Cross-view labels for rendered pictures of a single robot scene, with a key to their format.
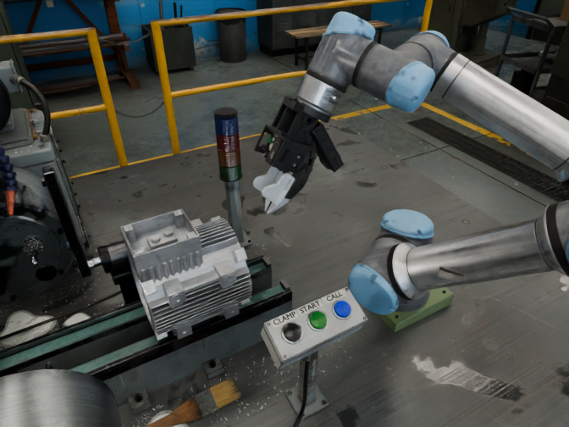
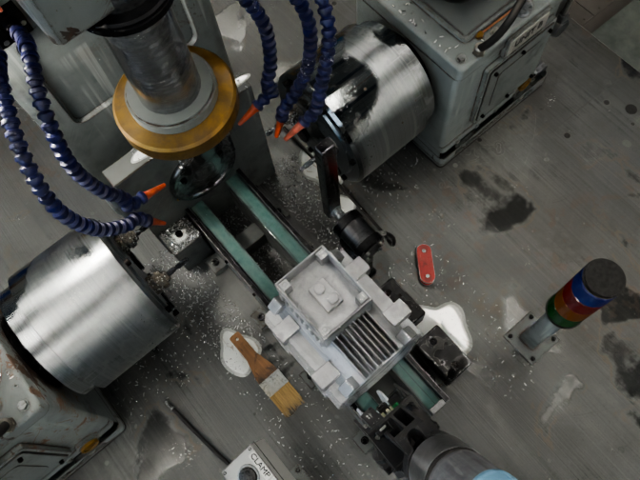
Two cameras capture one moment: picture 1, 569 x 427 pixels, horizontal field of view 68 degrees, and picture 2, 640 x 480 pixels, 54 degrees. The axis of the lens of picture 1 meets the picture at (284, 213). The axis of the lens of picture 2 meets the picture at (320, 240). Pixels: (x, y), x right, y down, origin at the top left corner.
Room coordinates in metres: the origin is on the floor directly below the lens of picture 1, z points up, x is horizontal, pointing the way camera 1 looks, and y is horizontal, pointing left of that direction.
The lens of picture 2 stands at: (0.62, -0.05, 2.09)
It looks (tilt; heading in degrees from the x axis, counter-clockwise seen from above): 69 degrees down; 89
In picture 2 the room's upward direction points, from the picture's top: 10 degrees counter-clockwise
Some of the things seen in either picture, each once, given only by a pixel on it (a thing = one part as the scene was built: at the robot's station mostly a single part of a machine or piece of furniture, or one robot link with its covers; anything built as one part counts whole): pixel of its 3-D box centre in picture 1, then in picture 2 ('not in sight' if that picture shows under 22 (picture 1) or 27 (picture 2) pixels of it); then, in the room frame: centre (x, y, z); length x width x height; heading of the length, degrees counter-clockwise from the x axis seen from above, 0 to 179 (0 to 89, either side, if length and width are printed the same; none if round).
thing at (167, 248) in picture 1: (162, 246); (324, 297); (0.62, 0.23, 1.11); 0.12 x 0.11 x 0.07; 120
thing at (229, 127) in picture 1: (226, 122); (597, 284); (1.01, 0.15, 1.19); 0.06 x 0.06 x 0.04
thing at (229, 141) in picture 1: (228, 138); (587, 291); (1.01, 0.15, 1.14); 0.06 x 0.06 x 0.04
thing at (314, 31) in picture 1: (338, 45); not in sight; (5.69, -0.69, 0.22); 1.40 x 0.33 x 0.43; 117
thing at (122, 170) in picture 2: not in sight; (190, 160); (0.41, 0.60, 0.97); 0.30 x 0.11 x 0.34; 30
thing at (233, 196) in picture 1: (231, 182); (561, 313); (1.01, 0.15, 1.01); 0.08 x 0.08 x 0.42; 30
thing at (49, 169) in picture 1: (69, 225); (330, 182); (0.66, 0.42, 1.12); 0.04 x 0.03 x 0.26; 120
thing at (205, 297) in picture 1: (189, 274); (342, 328); (0.64, 0.20, 1.02); 0.20 x 0.19 x 0.19; 120
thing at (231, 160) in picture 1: (229, 154); (577, 300); (1.01, 0.15, 1.10); 0.06 x 0.06 x 0.04
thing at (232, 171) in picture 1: (230, 169); (569, 307); (1.01, 0.15, 1.05); 0.06 x 0.06 x 0.04
